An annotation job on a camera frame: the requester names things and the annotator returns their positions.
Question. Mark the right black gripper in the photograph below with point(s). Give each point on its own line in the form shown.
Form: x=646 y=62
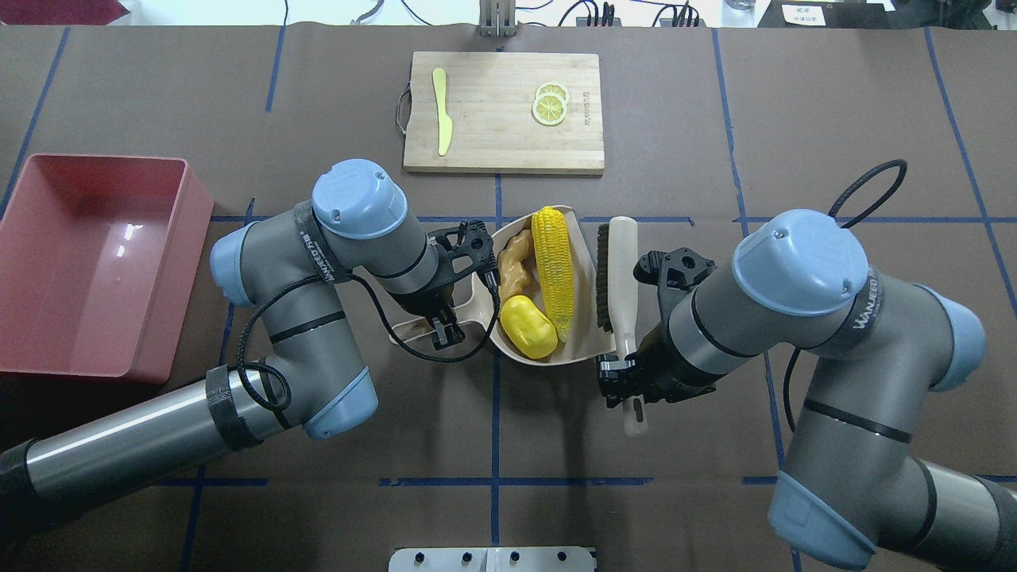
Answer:
x=653 y=373

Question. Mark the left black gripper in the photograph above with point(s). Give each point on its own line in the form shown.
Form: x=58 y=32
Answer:
x=427 y=304

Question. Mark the orange toy ginger root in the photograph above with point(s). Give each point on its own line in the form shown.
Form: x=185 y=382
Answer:
x=514 y=277

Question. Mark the yellow toy potato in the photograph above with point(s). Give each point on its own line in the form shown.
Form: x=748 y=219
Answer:
x=529 y=329

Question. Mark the beige plastic dustpan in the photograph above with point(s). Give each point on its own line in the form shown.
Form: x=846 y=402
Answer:
x=586 y=339

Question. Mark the yellow toy corn cob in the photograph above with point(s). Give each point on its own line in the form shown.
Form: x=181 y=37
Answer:
x=554 y=264

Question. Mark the cream hand brush black bristles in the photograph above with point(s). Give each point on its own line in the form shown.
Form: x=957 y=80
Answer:
x=617 y=302

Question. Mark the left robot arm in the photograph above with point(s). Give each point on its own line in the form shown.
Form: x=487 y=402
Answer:
x=297 y=363

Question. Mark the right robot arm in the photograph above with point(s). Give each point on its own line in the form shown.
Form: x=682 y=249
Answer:
x=849 y=484

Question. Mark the red plastic bin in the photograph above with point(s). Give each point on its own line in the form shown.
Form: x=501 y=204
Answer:
x=98 y=259

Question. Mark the yellow plastic knife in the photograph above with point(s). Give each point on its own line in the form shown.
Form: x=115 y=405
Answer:
x=445 y=123

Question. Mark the wooden cutting board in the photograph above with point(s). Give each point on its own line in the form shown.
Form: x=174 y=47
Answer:
x=490 y=97

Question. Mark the lemon slice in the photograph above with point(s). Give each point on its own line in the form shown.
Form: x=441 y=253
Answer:
x=553 y=88
x=549 y=109

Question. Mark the black box with label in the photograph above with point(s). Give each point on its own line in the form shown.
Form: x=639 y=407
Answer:
x=825 y=14

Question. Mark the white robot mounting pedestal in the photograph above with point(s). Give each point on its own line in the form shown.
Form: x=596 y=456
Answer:
x=541 y=558

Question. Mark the aluminium frame post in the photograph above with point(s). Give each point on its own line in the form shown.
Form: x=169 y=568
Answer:
x=497 y=18

